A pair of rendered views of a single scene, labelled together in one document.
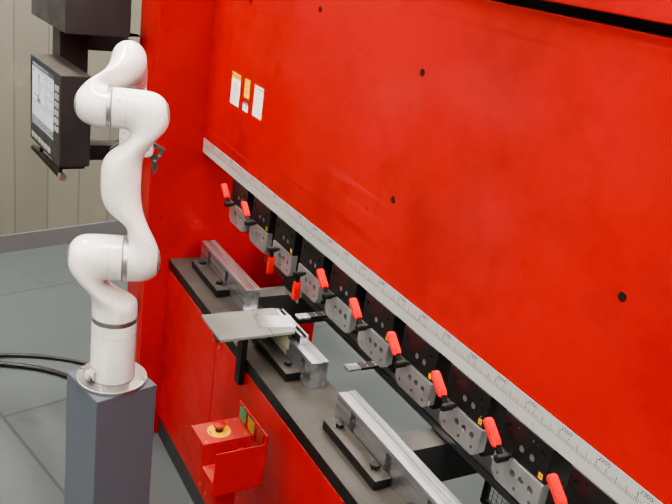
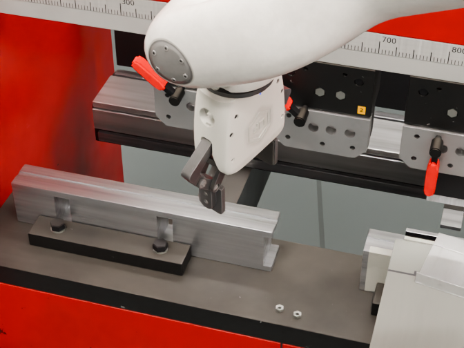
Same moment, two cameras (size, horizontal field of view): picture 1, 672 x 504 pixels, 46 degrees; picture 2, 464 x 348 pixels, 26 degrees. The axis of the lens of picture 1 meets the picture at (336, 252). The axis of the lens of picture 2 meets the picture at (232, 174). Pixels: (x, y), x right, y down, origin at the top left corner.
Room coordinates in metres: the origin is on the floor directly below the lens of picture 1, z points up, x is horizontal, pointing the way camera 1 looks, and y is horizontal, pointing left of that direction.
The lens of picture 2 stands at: (1.79, 1.24, 2.15)
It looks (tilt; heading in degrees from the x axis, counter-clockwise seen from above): 39 degrees down; 317
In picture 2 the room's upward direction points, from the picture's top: straight up
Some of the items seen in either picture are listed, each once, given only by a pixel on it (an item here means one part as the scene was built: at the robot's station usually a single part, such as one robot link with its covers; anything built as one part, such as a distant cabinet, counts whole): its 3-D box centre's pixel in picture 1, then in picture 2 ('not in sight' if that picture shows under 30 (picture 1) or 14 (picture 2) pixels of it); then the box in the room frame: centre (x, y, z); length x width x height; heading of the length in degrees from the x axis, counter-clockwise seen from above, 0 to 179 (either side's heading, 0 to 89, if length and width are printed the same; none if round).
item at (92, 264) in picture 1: (103, 277); not in sight; (1.91, 0.60, 1.30); 0.19 x 0.12 x 0.24; 103
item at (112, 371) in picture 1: (113, 348); not in sight; (1.92, 0.56, 1.09); 0.19 x 0.19 x 0.18
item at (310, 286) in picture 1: (321, 270); not in sight; (2.30, 0.04, 1.26); 0.15 x 0.09 x 0.17; 31
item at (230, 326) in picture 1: (248, 324); (438, 305); (2.37, 0.25, 1.00); 0.26 x 0.18 x 0.01; 121
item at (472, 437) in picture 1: (477, 408); not in sight; (1.61, -0.38, 1.26); 0.15 x 0.09 x 0.17; 31
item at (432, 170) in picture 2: (272, 260); (433, 166); (2.46, 0.20, 1.20); 0.04 x 0.02 x 0.10; 121
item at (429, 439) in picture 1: (471, 447); not in sight; (2.13, -0.51, 0.81); 0.64 x 0.08 x 0.14; 121
